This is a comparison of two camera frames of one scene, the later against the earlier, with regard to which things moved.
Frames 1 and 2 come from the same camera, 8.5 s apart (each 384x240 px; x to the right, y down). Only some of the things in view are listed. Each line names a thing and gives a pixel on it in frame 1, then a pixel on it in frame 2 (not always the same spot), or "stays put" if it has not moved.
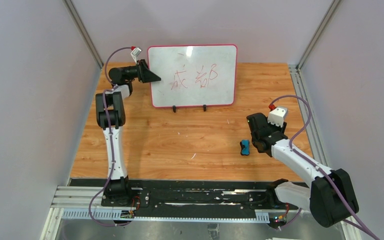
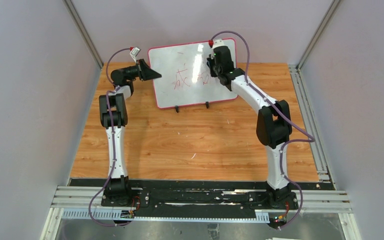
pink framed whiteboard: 193,75 stays put
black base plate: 197,195 stays put
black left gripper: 141,71 stays put
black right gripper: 258,126 → 212,66
